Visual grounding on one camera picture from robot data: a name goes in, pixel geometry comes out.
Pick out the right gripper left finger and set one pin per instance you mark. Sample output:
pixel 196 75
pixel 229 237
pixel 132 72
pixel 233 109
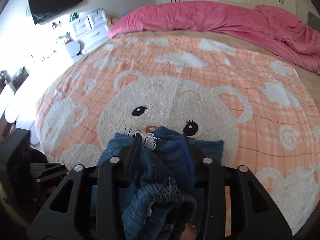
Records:
pixel 86 205

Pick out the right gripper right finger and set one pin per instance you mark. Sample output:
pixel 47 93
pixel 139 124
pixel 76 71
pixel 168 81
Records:
pixel 235 204

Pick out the blue denim lace-trimmed pants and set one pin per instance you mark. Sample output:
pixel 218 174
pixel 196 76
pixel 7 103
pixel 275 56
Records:
pixel 162 197

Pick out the person right hand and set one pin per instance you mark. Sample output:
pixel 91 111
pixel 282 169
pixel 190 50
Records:
pixel 189 233

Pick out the orange bear pattern blanket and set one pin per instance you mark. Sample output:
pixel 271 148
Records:
pixel 210 86

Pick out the white drawer dresser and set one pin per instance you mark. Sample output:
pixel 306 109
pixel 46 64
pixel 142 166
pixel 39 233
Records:
pixel 90 30

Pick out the pink duvet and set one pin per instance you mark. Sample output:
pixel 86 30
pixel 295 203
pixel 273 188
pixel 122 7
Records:
pixel 271 28

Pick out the grey padded headboard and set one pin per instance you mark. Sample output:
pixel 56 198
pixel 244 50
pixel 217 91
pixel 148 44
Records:
pixel 313 21

